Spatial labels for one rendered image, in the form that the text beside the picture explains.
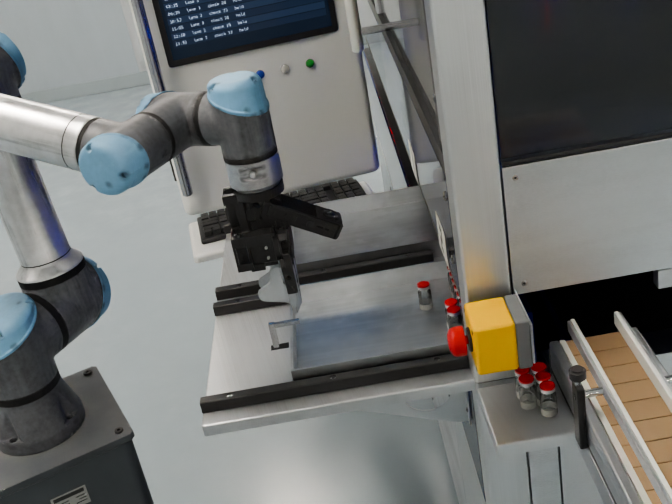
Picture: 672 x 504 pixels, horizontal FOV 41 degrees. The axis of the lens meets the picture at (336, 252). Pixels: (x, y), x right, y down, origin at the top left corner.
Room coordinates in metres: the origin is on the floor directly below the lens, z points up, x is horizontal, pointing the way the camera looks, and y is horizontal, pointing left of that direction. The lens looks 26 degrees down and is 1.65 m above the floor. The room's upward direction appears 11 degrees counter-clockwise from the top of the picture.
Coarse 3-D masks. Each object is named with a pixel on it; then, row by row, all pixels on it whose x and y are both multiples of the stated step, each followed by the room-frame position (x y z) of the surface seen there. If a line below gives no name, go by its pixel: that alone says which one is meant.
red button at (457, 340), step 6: (450, 330) 0.99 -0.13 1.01; (456, 330) 0.99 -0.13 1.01; (462, 330) 0.99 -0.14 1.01; (450, 336) 0.98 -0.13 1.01; (456, 336) 0.98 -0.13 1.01; (462, 336) 0.98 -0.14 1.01; (450, 342) 0.98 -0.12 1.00; (456, 342) 0.97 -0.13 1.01; (462, 342) 0.97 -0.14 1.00; (468, 342) 0.99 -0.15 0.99; (450, 348) 0.98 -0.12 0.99; (456, 348) 0.97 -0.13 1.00; (462, 348) 0.97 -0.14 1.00; (456, 354) 0.97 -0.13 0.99; (462, 354) 0.97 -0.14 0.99
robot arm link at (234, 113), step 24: (240, 72) 1.19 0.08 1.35; (216, 96) 1.15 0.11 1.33; (240, 96) 1.14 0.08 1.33; (264, 96) 1.16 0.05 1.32; (216, 120) 1.15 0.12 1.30; (240, 120) 1.14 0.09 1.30; (264, 120) 1.15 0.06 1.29; (216, 144) 1.17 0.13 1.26; (240, 144) 1.14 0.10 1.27; (264, 144) 1.14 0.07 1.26
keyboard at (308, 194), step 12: (348, 180) 2.02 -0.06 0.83; (300, 192) 2.00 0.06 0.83; (312, 192) 1.99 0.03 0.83; (324, 192) 1.97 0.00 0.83; (336, 192) 1.96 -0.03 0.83; (348, 192) 1.95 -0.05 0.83; (360, 192) 1.93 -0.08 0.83; (204, 216) 1.96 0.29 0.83; (216, 216) 1.96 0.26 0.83; (204, 228) 1.90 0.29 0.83; (216, 228) 1.88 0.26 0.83; (204, 240) 1.86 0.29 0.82; (216, 240) 1.86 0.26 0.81
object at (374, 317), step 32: (320, 288) 1.37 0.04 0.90; (352, 288) 1.37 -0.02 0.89; (384, 288) 1.37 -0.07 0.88; (416, 288) 1.35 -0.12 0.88; (448, 288) 1.33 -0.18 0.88; (320, 320) 1.30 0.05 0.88; (352, 320) 1.28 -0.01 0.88; (384, 320) 1.26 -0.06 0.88; (416, 320) 1.24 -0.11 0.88; (320, 352) 1.20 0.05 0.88; (352, 352) 1.19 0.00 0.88; (384, 352) 1.17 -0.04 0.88; (416, 352) 1.11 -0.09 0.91; (448, 352) 1.11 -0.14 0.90
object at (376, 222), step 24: (384, 192) 1.71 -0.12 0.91; (408, 192) 1.71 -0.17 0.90; (360, 216) 1.68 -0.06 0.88; (384, 216) 1.66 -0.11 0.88; (408, 216) 1.64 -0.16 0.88; (312, 240) 1.61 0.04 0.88; (336, 240) 1.59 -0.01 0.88; (360, 240) 1.57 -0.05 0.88; (384, 240) 1.55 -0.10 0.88; (408, 240) 1.53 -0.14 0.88; (432, 240) 1.45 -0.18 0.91; (312, 264) 1.46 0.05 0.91; (336, 264) 1.46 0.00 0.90
